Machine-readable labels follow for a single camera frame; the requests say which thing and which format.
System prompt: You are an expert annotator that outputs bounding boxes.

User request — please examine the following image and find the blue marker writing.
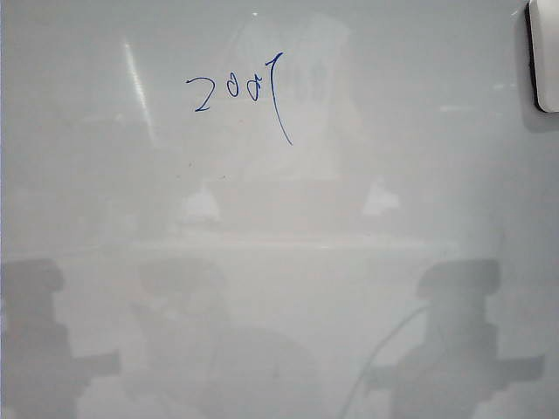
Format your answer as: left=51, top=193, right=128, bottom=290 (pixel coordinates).
left=185, top=52, right=294, bottom=146

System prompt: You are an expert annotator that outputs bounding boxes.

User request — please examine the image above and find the white rectangular whiteboard eraser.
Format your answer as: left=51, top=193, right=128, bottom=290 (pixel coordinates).
left=525, top=0, right=559, bottom=113

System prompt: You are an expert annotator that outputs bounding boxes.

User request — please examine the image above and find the white glossy whiteboard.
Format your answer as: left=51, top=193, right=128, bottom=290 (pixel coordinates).
left=0, top=0, right=559, bottom=419

